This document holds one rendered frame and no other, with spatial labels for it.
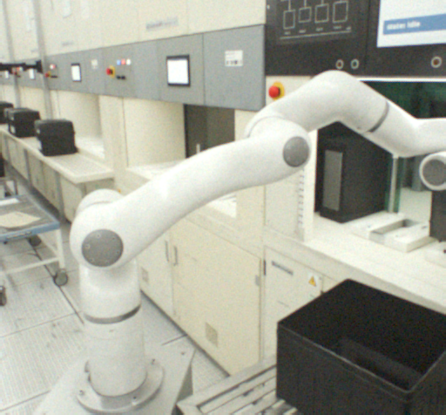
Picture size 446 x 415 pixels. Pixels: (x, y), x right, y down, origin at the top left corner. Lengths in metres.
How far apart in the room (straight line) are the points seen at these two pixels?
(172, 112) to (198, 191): 1.98
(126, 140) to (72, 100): 1.51
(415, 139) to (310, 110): 0.24
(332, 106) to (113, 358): 0.67
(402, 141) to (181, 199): 0.49
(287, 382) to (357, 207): 0.89
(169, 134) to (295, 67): 1.56
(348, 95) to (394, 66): 0.26
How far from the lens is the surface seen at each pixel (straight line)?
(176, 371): 1.06
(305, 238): 1.43
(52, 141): 3.51
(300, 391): 0.94
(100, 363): 0.96
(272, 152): 0.78
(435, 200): 1.34
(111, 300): 0.88
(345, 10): 1.24
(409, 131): 0.99
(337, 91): 0.89
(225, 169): 0.82
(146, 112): 2.70
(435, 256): 1.39
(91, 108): 4.15
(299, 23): 1.35
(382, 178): 1.76
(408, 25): 1.12
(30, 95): 5.55
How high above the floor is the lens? 1.42
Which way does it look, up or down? 16 degrees down
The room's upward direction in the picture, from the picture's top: 1 degrees counter-clockwise
